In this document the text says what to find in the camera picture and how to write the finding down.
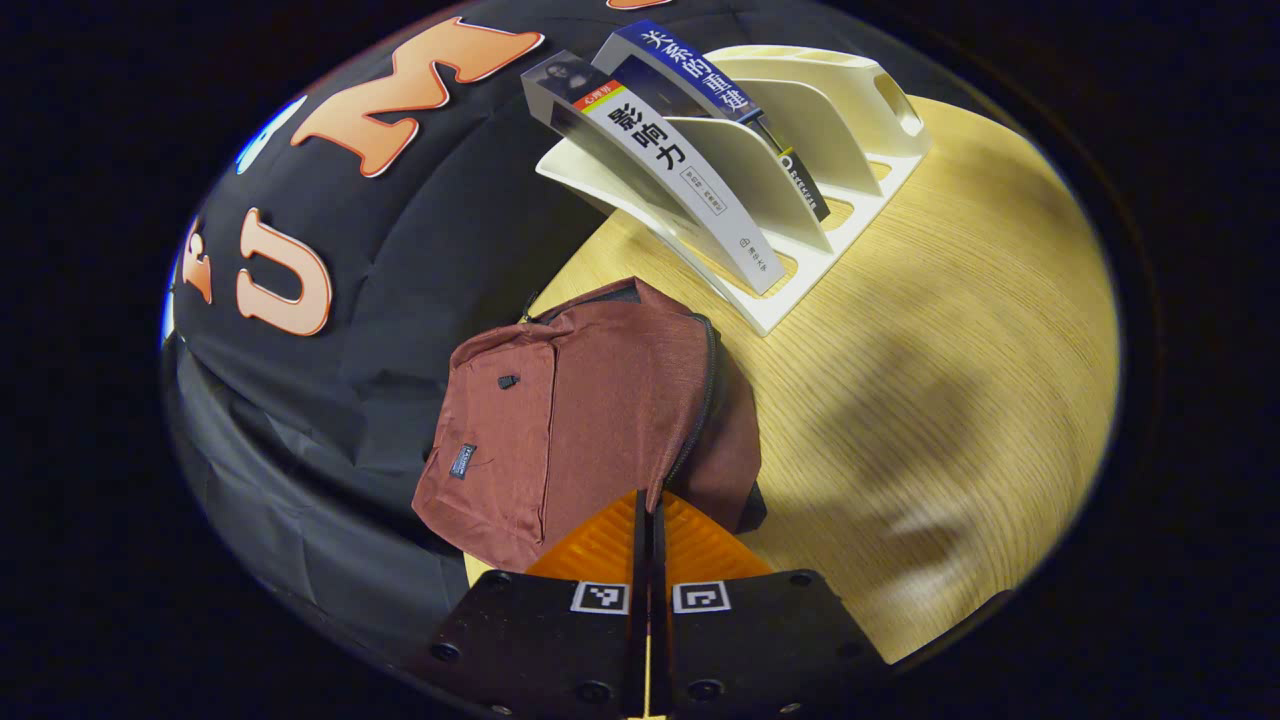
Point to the black backdrop cloth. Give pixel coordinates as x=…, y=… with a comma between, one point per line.
x=400, y=260

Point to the maroon schoolbag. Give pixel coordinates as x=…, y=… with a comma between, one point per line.
x=600, y=420

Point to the white spine book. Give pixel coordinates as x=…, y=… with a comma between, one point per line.
x=660, y=160

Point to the white bookshelf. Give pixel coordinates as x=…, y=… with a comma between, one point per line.
x=800, y=130

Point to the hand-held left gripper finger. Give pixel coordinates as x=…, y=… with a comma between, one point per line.
x=641, y=560
x=659, y=560

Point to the blue spine book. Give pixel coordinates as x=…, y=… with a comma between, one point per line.
x=690, y=75

